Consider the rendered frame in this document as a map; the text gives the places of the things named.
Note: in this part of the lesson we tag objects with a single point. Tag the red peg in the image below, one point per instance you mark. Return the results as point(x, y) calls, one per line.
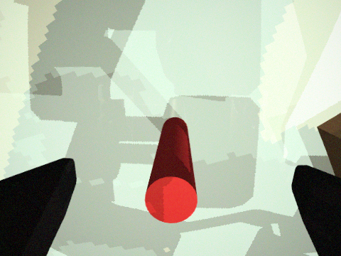
point(171, 194)

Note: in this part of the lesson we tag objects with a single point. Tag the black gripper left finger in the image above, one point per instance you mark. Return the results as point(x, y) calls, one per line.
point(32, 207)

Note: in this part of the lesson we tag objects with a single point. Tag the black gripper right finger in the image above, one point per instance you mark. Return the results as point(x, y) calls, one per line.
point(318, 196)

